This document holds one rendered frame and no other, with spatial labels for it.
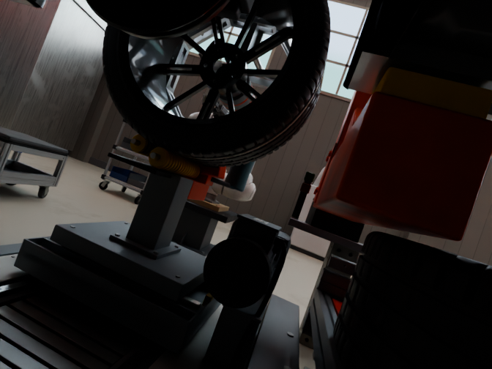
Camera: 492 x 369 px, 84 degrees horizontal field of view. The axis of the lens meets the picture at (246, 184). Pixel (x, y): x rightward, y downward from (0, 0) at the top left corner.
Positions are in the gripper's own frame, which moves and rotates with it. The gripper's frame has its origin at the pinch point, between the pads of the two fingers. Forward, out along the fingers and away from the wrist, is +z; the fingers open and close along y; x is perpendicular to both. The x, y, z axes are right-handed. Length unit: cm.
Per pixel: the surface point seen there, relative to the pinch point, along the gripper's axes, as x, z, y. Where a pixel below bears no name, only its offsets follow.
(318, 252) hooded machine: -74, -242, -96
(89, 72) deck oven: 53, -223, 307
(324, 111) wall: 126, -311, -41
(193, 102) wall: 76, -299, 168
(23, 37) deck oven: 49, -143, 332
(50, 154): -54, -14, 90
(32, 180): -71, -10, 89
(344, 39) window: 244, -309, -31
